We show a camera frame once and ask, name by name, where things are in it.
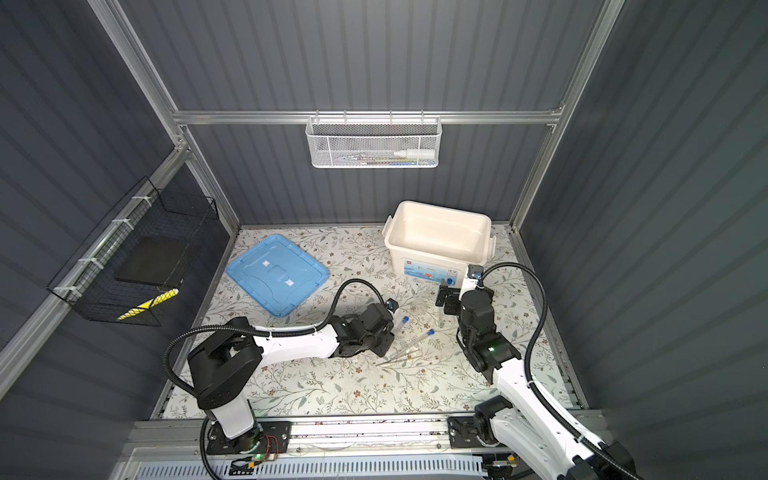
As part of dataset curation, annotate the black wire mesh basket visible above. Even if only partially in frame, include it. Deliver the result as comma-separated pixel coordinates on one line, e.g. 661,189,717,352
48,181,221,326

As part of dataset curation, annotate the blue capped test tube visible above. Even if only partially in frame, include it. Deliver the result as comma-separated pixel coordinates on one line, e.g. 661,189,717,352
392,316,410,336
392,329,435,360

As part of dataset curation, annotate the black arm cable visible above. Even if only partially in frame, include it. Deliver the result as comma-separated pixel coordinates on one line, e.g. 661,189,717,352
479,262,646,480
163,277,386,397

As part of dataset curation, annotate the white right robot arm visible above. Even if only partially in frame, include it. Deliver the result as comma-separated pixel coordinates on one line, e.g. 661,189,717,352
436,263,638,479

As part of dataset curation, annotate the white plastic storage bin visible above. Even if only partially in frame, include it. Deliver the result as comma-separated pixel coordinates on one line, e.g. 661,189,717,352
382,201,496,288

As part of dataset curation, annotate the blue plastic bin lid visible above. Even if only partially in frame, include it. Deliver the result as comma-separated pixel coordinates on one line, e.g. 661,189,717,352
226,234,329,318

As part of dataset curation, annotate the white bottle in basket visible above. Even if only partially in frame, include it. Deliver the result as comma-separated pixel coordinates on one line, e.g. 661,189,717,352
393,149,437,162

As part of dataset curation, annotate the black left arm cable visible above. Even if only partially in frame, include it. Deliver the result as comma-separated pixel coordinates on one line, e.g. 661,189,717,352
163,277,386,397

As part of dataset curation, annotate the black pad in basket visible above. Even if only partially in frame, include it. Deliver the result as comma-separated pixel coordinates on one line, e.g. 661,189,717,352
115,237,198,288

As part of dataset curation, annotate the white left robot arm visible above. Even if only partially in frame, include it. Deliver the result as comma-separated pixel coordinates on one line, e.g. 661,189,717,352
187,299,399,440

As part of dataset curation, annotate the white wire mesh basket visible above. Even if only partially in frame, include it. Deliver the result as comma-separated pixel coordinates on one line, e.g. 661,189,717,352
305,119,443,169

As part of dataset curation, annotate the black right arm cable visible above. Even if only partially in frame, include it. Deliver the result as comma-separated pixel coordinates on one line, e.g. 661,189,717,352
479,262,646,480

